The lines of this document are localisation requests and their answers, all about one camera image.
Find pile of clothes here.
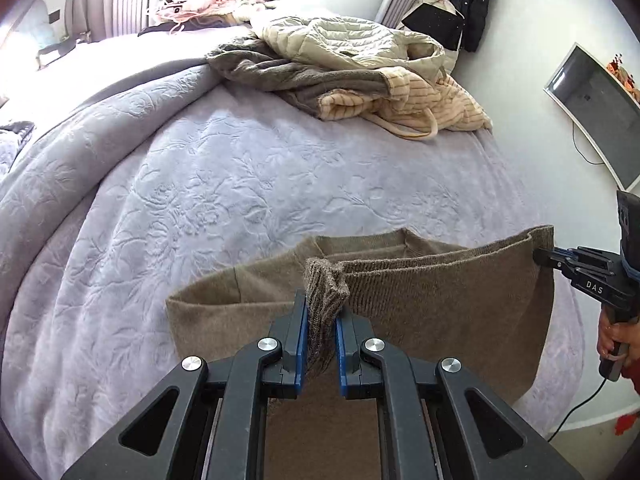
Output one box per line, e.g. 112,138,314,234
139,0,278,36

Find person's right hand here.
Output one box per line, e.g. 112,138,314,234
596,310,640,376

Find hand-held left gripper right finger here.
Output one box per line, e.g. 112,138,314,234
335,310,586,480

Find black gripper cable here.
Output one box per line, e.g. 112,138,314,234
547,377,617,443

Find black monitor cable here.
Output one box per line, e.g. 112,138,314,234
572,120,606,166

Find lavender embossed bedspread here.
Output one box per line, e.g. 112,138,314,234
0,25,593,480

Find white framed monitor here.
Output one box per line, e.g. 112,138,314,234
543,42,640,191

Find cream quilted jacket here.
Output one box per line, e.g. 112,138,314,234
250,16,446,73

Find brown knit sweater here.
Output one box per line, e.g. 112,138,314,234
166,225,556,480

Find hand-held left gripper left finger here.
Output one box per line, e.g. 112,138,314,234
60,289,308,480

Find orange flower decoration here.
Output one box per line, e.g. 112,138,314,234
606,51,640,105

